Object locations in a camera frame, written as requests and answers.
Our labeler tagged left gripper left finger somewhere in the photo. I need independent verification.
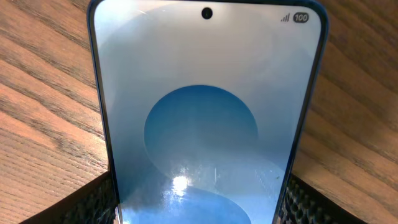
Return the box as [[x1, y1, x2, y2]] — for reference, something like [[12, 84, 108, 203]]
[[21, 171, 118, 224]]

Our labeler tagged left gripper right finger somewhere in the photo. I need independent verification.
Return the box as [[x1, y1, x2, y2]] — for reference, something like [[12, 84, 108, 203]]
[[278, 175, 366, 224]]

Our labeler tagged blue Galaxy smartphone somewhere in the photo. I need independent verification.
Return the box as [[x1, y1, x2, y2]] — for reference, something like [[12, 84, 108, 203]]
[[87, 0, 328, 224]]

